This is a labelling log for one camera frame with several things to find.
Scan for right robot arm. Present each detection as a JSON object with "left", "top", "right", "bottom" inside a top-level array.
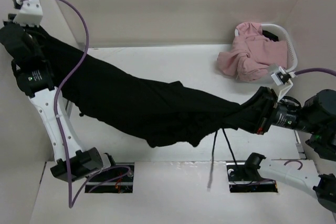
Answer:
[{"left": 243, "top": 89, "right": 335, "bottom": 212}]

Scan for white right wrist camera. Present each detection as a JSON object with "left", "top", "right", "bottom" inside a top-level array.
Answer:
[{"left": 268, "top": 64, "right": 295, "bottom": 102}]

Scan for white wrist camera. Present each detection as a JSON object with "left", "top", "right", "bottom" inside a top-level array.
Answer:
[
  {"left": 268, "top": 64, "right": 295, "bottom": 102},
  {"left": 13, "top": 0, "right": 43, "bottom": 27}
]

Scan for white plastic laundry basket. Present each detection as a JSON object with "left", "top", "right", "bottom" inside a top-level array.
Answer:
[{"left": 261, "top": 23, "right": 298, "bottom": 72}]

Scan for black trousers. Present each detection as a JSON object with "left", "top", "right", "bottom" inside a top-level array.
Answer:
[{"left": 38, "top": 28, "right": 253, "bottom": 147}]

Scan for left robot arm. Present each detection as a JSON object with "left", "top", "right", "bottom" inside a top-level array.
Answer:
[{"left": 1, "top": 22, "right": 118, "bottom": 182}]

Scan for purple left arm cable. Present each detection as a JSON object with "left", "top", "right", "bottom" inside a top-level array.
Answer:
[{"left": 20, "top": 0, "right": 132, "bottom": 208}]

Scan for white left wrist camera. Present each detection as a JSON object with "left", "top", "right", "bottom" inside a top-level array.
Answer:
[{"left": 13, "top": 0, "right": 43, "bottom": 27}]

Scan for pink trousers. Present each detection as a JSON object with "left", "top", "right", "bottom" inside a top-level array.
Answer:
[{"left": 217, "top": 22, "right": 287, "bottom": 82}]

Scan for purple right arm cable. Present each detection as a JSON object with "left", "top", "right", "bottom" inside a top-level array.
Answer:
[{"left": 286, "top": 68, "right": 336, "bottom": 78}]

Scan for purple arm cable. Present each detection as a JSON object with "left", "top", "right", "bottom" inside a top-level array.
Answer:
[
  {"left": 286, "top": 68, "right": 336, "bottom": 78},
  {"left": 20, "top": 0, "right": 132, "bottom": 208}
]

